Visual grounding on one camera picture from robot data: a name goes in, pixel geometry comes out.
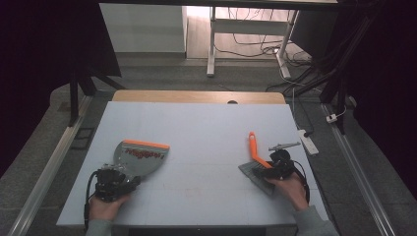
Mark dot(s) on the small white plug adapter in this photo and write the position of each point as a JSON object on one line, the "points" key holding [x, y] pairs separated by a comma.
{"points": [[331, 118]]}

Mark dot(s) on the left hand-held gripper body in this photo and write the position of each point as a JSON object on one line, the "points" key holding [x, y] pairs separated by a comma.
{"points": [[109, 185]]}

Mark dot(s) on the white board table cover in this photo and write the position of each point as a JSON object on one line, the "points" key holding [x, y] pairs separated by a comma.
{"points": [[203, 137]]}

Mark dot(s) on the white power strip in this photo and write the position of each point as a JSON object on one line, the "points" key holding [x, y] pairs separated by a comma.
{"points": [[308, 141]]}

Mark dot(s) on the black curtain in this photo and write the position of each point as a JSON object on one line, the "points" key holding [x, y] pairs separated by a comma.
{"points": [[39, 65], [390, 82]]}

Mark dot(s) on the white desk frame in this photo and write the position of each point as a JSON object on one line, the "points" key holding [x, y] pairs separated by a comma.
{"points": [[249, 26]]}

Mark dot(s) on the person's left hand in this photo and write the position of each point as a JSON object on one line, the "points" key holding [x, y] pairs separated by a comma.
{"points": [[105, 206]]}

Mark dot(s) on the black metal stand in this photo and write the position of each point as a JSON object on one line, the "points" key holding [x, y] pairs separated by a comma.
{"points": [[78, 91], [337, 85]]}

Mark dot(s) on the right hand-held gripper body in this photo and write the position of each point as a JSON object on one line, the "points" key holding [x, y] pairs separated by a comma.
{"points": [[282, 164]]}

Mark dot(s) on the person's right hand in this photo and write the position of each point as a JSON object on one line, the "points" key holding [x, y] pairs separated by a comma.
{"points": [[291, 191]]}

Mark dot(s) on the aluminium floor rail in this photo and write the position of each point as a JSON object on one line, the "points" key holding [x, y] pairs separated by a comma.
{"points": [[49, 164], [360, 173]]}

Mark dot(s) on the grey dustpan with orange edge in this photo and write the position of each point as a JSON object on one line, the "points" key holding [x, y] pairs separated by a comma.
{"points": [[144, 165]]}

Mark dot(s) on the pile of red and green beans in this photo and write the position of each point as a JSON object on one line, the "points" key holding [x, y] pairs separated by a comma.
{"points": [[144, 153]]}

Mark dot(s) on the wooden table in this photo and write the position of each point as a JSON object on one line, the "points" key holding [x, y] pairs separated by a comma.
{"points": [[196, 97]]}

